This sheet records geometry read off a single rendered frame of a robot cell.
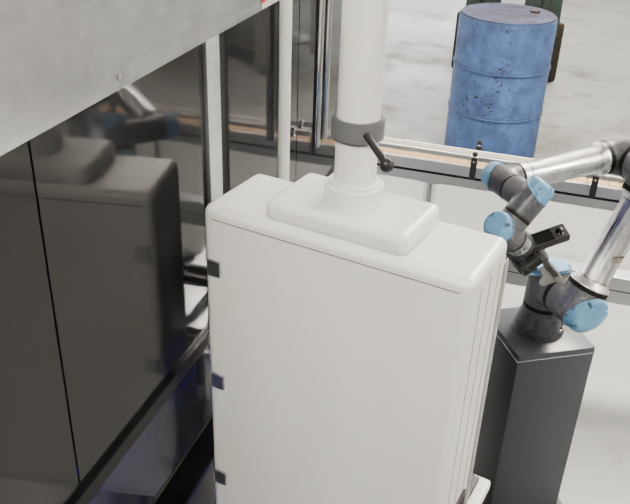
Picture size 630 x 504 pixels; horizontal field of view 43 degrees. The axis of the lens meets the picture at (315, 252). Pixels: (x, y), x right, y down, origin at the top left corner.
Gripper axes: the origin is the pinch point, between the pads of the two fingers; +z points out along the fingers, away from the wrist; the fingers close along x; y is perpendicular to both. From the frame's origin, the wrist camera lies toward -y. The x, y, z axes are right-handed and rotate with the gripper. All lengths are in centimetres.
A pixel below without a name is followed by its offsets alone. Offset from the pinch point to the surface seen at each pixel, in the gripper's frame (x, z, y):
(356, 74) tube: 16, -123, -8
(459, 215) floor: -157, 205, 70
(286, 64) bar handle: -18, -103, 10
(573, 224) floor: -131, 241, 19
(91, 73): 15, -153, 15
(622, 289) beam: -27, 111, 0
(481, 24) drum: -265, 198, 0
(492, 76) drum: -243, 221, 13
